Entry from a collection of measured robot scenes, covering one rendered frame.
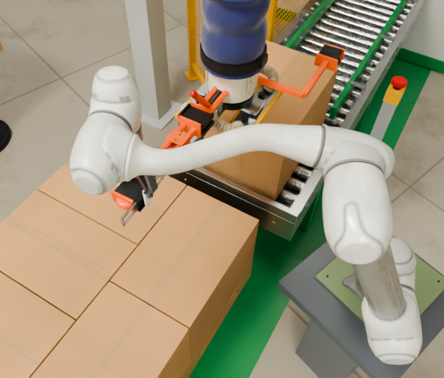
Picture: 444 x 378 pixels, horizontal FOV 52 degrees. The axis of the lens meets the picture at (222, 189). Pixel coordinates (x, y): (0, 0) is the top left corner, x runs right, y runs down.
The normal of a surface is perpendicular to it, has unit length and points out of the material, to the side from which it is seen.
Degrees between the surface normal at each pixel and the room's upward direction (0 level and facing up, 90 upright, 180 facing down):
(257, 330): 0
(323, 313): 0
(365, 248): 86
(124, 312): 0
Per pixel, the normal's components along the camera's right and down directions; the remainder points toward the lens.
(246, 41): 0.33, 0.55
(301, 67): 0.03, -0.62
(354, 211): -0.34, -0.41
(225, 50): -0.20, 0.71
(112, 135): 0.31, -0.58
